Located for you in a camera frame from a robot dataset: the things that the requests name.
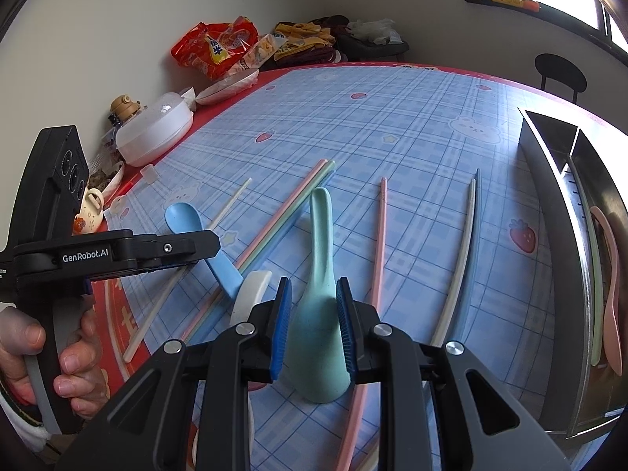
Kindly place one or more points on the small cream cup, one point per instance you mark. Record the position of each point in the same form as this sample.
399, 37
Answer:
91, 208

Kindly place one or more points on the small clear cap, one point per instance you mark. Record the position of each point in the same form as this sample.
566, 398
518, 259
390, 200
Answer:
149, 174

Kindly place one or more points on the bottle with brown cap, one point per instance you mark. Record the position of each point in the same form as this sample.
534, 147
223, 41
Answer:
122, 105

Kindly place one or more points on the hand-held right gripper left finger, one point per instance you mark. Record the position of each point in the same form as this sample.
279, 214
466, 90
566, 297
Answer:
279, 328

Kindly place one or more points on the green chopstick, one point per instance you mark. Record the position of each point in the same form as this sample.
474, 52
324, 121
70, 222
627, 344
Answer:
290, 217

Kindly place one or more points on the pink chopstick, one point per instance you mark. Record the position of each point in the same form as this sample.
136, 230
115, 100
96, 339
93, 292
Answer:
380, 235
279, 217

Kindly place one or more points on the dish of food scraps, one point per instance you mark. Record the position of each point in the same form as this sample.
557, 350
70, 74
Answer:
105, 176

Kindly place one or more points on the white plate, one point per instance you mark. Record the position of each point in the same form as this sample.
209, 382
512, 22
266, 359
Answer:
225, 88

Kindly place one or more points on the blue plaid tablecloth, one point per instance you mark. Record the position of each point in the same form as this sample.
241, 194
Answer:
392, 122

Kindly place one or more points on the blue spoon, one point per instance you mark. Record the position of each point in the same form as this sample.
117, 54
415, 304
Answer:
184, 218

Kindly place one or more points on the white spoon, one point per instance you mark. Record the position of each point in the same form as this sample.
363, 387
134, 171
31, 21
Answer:
252, 287

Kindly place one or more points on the white plastic bag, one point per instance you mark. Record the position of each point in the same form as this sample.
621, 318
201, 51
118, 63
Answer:
373, 29

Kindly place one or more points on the pink spoon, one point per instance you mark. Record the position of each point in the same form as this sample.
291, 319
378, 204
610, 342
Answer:
613, 333

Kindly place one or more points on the person's left hand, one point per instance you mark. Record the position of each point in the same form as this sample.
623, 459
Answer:
76, 358

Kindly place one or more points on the metal utensil box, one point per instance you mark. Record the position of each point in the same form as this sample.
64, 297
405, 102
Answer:
554, 196

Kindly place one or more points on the white chopstick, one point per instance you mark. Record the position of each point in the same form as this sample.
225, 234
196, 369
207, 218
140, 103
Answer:
235, 200
468, 240

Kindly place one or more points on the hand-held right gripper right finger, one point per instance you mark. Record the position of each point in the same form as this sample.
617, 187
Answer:
346, 333

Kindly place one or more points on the red snack bag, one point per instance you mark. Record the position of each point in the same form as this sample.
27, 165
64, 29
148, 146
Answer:
211, 49

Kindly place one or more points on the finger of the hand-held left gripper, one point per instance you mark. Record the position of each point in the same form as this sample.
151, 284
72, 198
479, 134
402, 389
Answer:
191, 245

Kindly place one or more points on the dark bag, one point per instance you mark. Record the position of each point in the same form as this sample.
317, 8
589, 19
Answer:
363, 49

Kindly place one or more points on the green spoon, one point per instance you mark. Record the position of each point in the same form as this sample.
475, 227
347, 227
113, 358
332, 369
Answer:
319, 255

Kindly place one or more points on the white lidded bowl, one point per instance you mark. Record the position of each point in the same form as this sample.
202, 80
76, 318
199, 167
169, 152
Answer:
152, 127

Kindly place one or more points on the black window sill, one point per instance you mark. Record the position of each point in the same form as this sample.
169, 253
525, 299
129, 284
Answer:
564, 15

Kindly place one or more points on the orange toy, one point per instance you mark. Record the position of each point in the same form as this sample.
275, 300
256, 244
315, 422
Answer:
531, 5

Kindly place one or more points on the black round stool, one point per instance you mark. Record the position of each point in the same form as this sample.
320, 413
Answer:
559, 71

